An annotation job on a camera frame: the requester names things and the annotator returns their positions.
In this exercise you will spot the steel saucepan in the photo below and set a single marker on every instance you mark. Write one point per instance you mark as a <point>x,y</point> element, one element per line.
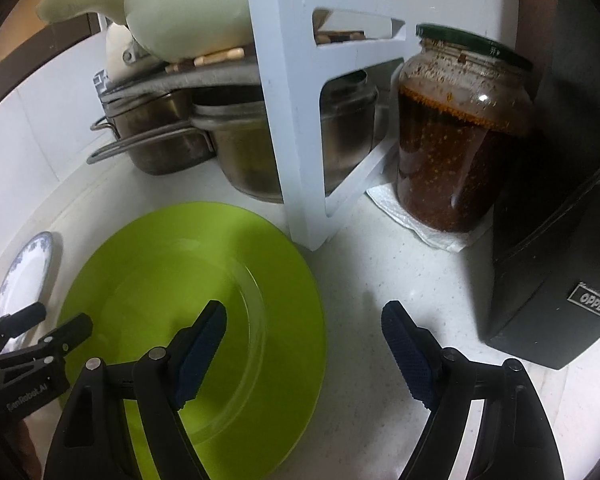
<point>155,135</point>

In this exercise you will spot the large steel pot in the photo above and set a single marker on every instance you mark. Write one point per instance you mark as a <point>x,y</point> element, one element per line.
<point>250,155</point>

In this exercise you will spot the blue patterned white plate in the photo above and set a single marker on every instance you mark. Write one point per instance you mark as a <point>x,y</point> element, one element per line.
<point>27,270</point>

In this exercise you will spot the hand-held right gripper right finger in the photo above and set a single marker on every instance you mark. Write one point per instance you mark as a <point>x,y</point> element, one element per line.
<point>410,355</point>

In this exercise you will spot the white dish rack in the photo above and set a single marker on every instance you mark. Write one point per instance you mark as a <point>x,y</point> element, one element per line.
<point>285,110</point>

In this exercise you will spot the green plate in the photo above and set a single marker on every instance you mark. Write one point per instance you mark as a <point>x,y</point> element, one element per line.
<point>155,270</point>

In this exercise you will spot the black appliance housing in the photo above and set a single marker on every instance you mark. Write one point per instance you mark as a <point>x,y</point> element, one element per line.
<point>555,270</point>

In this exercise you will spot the glass jar of chili sauce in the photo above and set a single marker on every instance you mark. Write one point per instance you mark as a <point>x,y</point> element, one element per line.
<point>445,170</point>

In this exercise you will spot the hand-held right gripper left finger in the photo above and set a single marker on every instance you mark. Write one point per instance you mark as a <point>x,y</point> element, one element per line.
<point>200,355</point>

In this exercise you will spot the white paper towel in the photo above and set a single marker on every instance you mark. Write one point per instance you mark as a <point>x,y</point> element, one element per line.
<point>430,237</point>

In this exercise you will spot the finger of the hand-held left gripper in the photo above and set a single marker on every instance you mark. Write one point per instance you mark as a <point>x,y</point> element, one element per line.
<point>67,332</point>
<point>25,316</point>

